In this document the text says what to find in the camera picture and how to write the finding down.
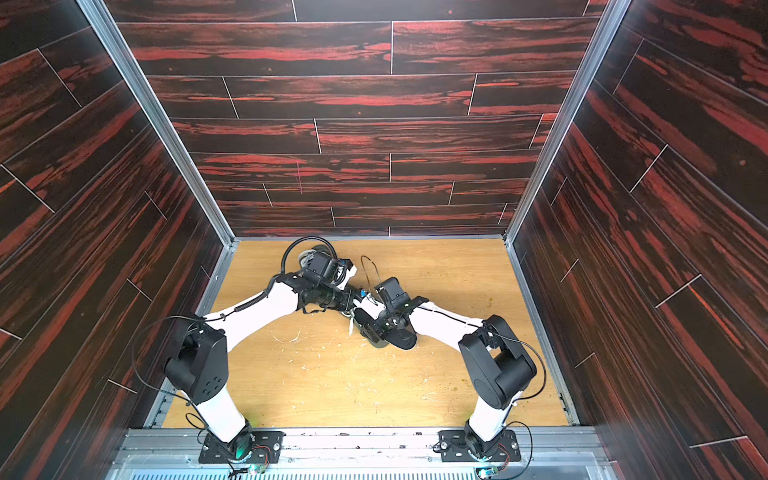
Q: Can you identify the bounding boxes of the black insole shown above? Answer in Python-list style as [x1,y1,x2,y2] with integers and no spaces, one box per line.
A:
[367,313,417,350]

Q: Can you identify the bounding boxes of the green shoe white laces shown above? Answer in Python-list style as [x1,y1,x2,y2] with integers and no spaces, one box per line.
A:
[352,306,388,348]
[298,245,327,269]

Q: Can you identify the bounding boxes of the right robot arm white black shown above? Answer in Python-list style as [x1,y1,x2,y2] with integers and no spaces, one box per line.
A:
[352,277,537,455]

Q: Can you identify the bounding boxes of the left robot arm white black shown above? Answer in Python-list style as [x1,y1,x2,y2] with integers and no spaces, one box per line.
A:
[163,249,356,458]

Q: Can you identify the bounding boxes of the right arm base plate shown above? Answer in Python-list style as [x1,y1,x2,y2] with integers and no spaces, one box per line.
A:
[433,429,521,462]

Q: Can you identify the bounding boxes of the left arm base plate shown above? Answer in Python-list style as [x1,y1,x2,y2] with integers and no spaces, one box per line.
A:
[198,430,285,465]

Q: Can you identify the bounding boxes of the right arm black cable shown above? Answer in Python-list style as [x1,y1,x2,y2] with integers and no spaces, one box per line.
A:
[359,254,548,480]

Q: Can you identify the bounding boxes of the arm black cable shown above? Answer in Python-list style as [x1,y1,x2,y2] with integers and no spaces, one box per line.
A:
[130,235,340,433]
[359,254,548,480]

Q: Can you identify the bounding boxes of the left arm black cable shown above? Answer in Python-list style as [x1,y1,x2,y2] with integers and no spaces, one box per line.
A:
[130,235,340,433]

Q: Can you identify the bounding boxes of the aluminium front rail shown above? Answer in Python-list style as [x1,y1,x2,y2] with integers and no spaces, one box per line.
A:
[107,426,619,479]

